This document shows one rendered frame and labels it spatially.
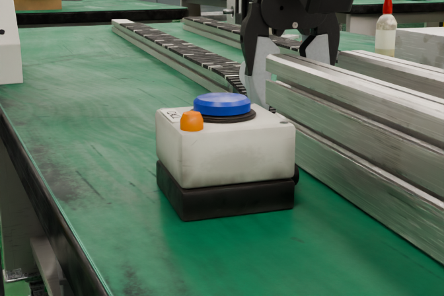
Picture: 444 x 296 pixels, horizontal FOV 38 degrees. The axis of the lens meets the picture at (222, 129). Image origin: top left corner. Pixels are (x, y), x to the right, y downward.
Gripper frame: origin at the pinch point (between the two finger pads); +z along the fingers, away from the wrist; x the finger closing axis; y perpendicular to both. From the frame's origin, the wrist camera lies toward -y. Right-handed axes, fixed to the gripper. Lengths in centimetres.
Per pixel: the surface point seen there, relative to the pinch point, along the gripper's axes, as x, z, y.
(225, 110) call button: 13.4, -5.3, -19.8
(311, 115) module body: 5.0, -3.5, -15.6
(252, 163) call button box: 12.3, -2.1, -21.9
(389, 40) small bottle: -38, -2, 42
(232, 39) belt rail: -18, 0, 70
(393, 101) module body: 5.0, -6.7, -26.7
